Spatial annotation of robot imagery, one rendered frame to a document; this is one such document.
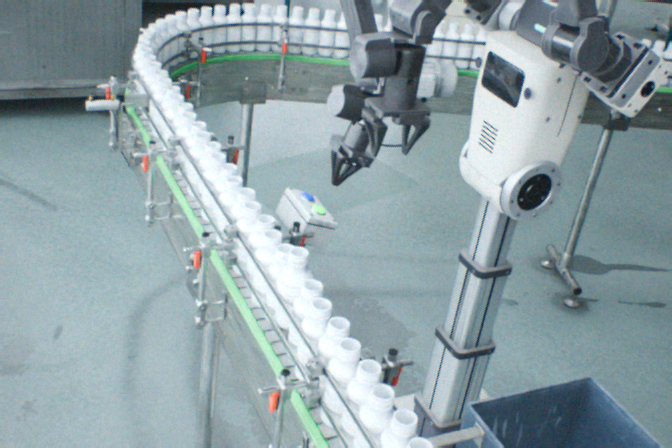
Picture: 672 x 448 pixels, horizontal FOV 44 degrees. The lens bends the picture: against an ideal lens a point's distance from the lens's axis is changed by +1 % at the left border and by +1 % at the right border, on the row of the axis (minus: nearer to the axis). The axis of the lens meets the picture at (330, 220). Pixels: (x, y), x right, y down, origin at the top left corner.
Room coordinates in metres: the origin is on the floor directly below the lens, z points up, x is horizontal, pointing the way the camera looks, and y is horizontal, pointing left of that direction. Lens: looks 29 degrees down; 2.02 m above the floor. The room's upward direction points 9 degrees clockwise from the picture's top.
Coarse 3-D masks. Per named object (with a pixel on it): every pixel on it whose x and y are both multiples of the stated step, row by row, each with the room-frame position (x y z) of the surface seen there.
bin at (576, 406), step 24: (552, 384) 1.35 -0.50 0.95; (576, 384) 1.38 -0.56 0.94; (600, 384) 1.38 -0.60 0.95; (480, 408) 1.27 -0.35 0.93; (504, 408) 1.30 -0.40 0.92; (528, 408) 1.33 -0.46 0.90; (552, 408) 1.36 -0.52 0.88; (576, 408) 1.39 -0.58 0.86; (600, 408) 1.35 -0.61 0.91; (456, 432) 1.19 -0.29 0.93; (480, 432) 1.20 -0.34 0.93; (504, 432) 1.31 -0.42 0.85; (528, 432) 1.34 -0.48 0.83; (552, 432) 1.37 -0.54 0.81; (576, 432) 1.38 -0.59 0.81; (600, 432) 1.34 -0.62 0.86; (624, 432) 1.29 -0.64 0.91; (648, 432) 1.25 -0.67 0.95
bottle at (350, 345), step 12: (348, 348) 1.12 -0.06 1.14; (360, 348) 1.10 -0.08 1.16; (336, 360) 1.10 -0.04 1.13; (348, 360) 1.08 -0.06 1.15; (336, 372) 1.08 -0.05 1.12; (348, 372) 1.08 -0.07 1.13; (324, 396) 1.09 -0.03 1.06; (336, 396) 1.07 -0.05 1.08; (336, 408) 1.07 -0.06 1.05; (324, 420) 1.08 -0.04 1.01; (336, 420) 1.07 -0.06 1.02
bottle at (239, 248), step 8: (248, 208) 1.52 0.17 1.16; (256, 208) 1.53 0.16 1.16; (248, 216) 1.50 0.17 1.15; (256, 216) 1.51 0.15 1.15; (240, 224) 1.51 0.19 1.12; (248, 224) 1.50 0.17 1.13; (240, 232) 1.50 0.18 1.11; (248, 232) 1.49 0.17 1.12; (248, 240) 1.49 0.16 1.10; (240, 248) 1.50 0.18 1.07; (240, 256) 1.50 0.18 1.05; (240, 264) 1.49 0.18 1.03
